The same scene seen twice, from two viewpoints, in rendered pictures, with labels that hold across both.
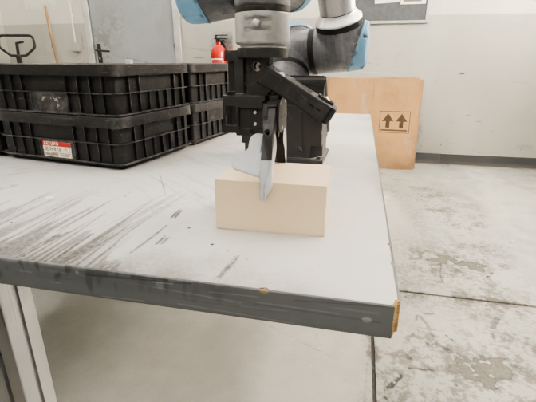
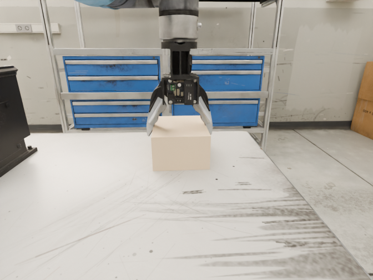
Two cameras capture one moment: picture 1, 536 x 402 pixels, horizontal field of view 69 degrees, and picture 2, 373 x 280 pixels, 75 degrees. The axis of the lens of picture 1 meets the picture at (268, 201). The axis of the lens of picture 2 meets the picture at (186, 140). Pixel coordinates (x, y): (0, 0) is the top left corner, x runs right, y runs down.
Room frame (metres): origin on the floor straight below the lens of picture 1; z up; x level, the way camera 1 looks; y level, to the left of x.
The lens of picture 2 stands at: (0.71, 0.51, 0.94)
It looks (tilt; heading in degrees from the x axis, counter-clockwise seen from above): 21 degrees down; 255
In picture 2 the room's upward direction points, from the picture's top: straight up
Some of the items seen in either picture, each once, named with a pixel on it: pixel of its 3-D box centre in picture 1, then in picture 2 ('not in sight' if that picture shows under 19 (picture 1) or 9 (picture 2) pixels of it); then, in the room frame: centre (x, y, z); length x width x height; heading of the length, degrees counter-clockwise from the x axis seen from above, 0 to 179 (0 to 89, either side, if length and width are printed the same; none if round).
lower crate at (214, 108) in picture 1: (166, 116); not in sight; (1.34, 0.34, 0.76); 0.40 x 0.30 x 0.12; 68
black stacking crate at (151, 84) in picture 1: (94, 88); not in sight; (1.07, 0.45, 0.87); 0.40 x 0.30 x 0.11; 68
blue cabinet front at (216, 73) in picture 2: not in sight; (216, 93); (-0.03, -1.30, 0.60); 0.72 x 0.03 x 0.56; 167
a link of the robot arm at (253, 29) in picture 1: (262, 32); (180, 30); (0.58, 0.01, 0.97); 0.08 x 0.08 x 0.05
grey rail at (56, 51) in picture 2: not in sight; (165, 51); (0.35, -1.42, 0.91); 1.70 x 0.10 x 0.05; 167
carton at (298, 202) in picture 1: (276, 195); (179, 140); (0.58, -0.01, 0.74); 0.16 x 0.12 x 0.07; 79
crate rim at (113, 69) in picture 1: (92, 68); not in sight; (1.07, 0.45, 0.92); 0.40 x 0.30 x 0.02; 68
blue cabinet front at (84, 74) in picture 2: not in sight; (115, 93); (0.75, -1.48, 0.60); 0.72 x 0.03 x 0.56; 167
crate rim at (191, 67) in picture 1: (162, 67); not in sight; (1.34, 0.34, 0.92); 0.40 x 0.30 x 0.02; 68
